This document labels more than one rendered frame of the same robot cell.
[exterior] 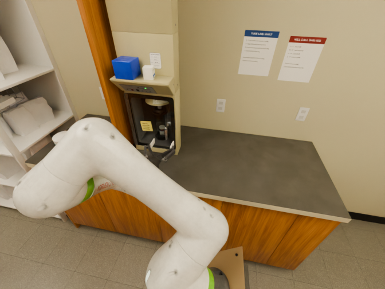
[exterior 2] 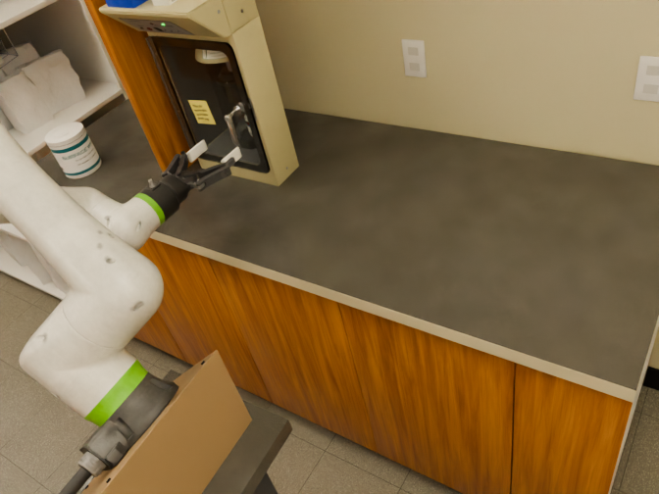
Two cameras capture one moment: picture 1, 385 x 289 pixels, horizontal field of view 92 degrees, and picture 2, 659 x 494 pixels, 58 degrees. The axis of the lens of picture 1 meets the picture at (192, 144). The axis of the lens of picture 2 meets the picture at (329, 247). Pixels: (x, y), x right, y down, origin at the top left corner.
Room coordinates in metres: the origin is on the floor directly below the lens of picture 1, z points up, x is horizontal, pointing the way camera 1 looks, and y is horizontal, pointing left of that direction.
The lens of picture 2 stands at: (-0.17, -0.75, 1.93)
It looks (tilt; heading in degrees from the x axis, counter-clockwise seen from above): 41 degrees down; 32
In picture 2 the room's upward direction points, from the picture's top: 14 degrees counter-clockwise
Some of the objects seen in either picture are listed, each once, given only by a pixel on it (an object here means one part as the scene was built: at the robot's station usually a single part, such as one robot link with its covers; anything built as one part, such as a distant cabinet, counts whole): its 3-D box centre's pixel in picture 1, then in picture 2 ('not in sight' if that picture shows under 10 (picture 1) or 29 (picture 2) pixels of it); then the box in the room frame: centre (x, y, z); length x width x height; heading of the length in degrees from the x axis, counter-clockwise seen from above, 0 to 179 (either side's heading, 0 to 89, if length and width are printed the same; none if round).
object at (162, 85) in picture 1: (144, 86); (164, 21); (1.00, 0.28, 1.46); 0.32 x 0.12 x 0.10; 80
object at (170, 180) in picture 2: (154, 159); (178, 183); (0.76, 0.21, 1.14); 0.09 x 0.08 x 0.07; 170
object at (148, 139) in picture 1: (152, 124); (211, 107); (1.05, 0.27, 1.19); 0.30 x 0.01 x 0.40; 80
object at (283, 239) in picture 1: (182, 190); (326, 286); (1.09, 0.08, 0.45); 2.05 x 0.67 x 0.90; 80
